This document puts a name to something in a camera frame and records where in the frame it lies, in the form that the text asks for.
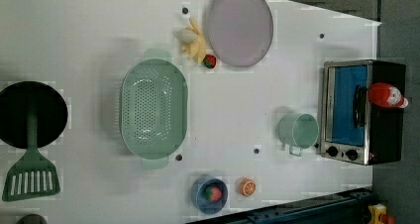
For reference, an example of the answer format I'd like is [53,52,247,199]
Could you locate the yellow toy banana bunch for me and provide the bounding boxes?
[175,18,206,63]

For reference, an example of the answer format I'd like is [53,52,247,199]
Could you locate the red toy strawberry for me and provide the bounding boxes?
[203,55,217,68]

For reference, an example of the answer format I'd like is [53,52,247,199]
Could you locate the yellow red object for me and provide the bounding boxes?
[368,203,395,224]

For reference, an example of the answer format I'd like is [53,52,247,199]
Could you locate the large grey round plate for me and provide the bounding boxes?
[207,0,273,66]

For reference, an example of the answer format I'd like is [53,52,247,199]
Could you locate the green metal mug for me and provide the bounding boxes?
[278,113,319,157]

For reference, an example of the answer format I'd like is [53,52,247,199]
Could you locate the black frying pan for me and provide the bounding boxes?
[0,81,68,149]

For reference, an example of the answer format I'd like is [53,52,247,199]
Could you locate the red ketchup bottle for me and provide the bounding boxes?
[367,82,409,109]

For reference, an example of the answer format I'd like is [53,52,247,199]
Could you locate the green plastic colander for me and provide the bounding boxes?
[120,49,188,169]

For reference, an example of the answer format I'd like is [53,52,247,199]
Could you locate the silver black toaster oven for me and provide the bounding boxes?
[320,59,406,166]

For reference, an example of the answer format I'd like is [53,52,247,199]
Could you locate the green slotted spatula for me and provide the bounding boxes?
[2,105,60,202]

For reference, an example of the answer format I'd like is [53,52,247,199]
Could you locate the strawberry in blue bowl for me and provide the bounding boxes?
[205,185,222,202]

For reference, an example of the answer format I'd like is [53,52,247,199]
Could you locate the small blue bowl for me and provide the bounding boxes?
[190,175,229,215]

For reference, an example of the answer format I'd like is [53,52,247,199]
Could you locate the toy orange half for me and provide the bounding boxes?
[238,177,257,197]

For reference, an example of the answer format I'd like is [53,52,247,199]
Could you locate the dark round object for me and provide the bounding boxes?
[16,214,48,224]

